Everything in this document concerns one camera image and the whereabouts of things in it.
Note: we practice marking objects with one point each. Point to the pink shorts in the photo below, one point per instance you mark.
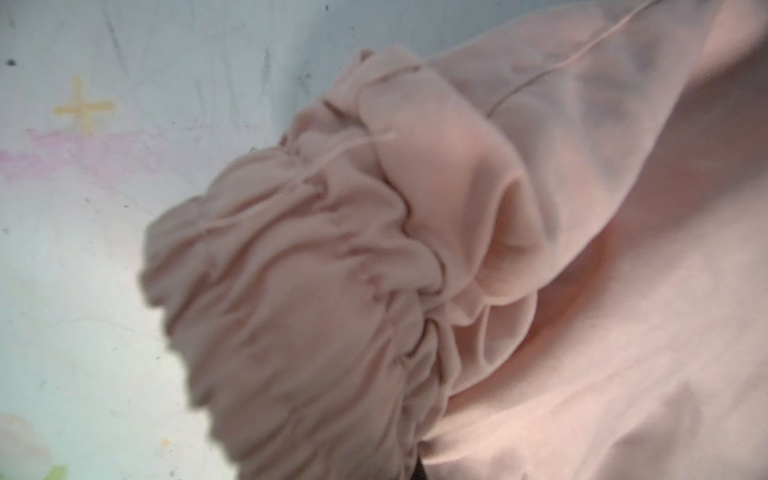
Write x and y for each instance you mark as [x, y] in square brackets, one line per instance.
[540, 255]

